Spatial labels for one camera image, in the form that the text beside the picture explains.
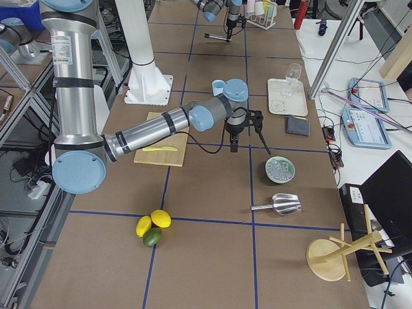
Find yellow cup in rack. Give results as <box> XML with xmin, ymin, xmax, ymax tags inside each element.
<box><xmin>263</xmin><ymin>0</ymin><xmax>270</xmax><ymax>12</ymax></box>

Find aluminium frame post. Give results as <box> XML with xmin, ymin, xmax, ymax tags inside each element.
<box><xmin>308</xmin><ymin>0</ymin><xmax>365</xmax><ymax>100</ymax></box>

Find yellow plastic knife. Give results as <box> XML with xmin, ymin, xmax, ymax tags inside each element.
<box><xmin>142</xmin><ymin>146</ymin><xmax>178</xmax><ymax>152</ymax></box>

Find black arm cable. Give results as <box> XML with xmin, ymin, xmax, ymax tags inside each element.
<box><xmin>186</xmin><ymin>108</ymin><xmax>272</xmax><ymax>156</ymax></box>

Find blue teach pendant near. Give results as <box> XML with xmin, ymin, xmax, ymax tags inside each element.
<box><xmin>341</xmin><ymin>108</ymin><xmax>392</xmax><ymax>149</ymax></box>

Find cream bear serving tray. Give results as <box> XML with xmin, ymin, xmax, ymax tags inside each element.
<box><xmin>267</xmin><ymin>79</ymin><xmax>308</xmax><ymax>117</ymax></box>

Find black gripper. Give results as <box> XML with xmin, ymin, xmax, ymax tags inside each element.
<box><xmin>226</xmin><ymin>12</ymin><xmax>239</xmax><ymax>42</ymax></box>
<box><xmin>225</xmin><ymin>115</ymin><xmax>246</xmax><ymax>153</ymax></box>

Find green bowl of ice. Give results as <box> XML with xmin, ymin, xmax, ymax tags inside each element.
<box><xmin>265</xmin><ymin>156</ymin><xmax>295</xmax><ymax>184</ymax></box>

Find pale green cup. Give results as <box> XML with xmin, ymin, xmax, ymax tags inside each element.
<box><xmin>267</xmin><ymin>2</ymin><xmax>277</xmax><ymax>19</ymax></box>

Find light blue plastic cup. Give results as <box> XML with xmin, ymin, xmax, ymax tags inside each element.
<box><xmin>212</xmin><ymin>79</ymin><xmax>225</xmax><ymax>96</ymax></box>

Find folded grey cloth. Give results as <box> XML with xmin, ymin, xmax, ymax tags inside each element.
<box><xmin>285</xmin><ymin>115</ymin><xmax>310</xmax><ymax>136</ymax></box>

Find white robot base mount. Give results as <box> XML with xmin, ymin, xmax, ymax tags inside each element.
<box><xmin>115</xmin><ymin>0</ymin><xmax>173</xmax><ymax>106</ymax></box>

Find bamboo cutting board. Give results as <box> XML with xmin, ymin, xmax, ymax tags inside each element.
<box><xmin>133</xmin><ymin>128</ymin><xmax>189</xmax><ymax>167</ymax></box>

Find pink cup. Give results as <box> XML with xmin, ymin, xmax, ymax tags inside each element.
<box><xmin>246</xmin><ymin>0</ymin><xmax>256</xmax><ymax>15</ymax></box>

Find silver rod stand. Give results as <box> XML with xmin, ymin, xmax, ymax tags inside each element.
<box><xmin>320</xmin><ymin>87</ymin><xmax>412</xmax><ymax>133</ymax></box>

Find steel muddler black tip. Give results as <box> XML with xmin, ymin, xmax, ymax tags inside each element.
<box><xmin>204</xmin><ymin>33</ymin><xmax>232</xmax><ymax>42</ymax></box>

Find whole yellow lemon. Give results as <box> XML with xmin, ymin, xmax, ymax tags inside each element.
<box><xmin>135</xmin><ymin>216</ymin><xmax>152</xmax><ymax>238</ymax></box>
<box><xmin>150</xmin><ymin>209</ymin><xmax>172</xmax><ymax>229</ymax></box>

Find green lime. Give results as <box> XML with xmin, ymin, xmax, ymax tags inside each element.
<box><xmin>143</xmin><ymin>227</ymin><xmax>162</xmax><ymax>247</ymax></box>

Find black monitor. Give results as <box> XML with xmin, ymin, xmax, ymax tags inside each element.
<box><xmin>360</xmin><ymin>150</ymin><xmax>411</xmax><ymax>259</ymax></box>

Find blue teach pendant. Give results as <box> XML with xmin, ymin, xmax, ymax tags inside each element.
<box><xmin>341</xmin><ymin>108</ymin><xmax>392</xmax><ymax>149</ymax></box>
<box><xmin>348</xmin><ymin>77</ymin><xmax>389</xmax><ymax>113</ymax></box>

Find white cup in rack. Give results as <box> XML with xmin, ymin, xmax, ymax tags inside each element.
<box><xmin>254</xmin><ymin>1</ymin><xmax>265</xmax><ymax>15</ymax></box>

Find clear wine glass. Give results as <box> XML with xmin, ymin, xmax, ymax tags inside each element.
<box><xmin>281</xmin><ymin>63</ymin><xmax>302</xmax><ymax>97</ymax></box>

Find white wire cup rack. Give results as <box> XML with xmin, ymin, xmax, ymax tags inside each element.
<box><xmin>245</xmin><ymin>0</ymin><xmax>277</xmax><ymax>30</ymax></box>

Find red cylinder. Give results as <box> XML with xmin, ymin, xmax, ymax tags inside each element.
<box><xmin>294</xmin><ymin>0</ymin><xmax>308</xmax><ymax>30</ymax></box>

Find blue teach pendant far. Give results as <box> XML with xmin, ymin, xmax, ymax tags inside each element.
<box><xmin>348</xmin><ymin>77</ymin><xmax>389</xmax><ymax>113</ymax></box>

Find steel ice scoop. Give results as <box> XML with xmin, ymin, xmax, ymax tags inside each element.
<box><xmin>250</xmin><ymin>193</ymin><xmax>302</xmax><ymax>216</ymax></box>

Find round wooden stand base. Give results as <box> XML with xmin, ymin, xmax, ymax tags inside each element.
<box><xmin>306</xmin><ymin>204</ymin><xmax>392</xmax><ymax>282</ymax></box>

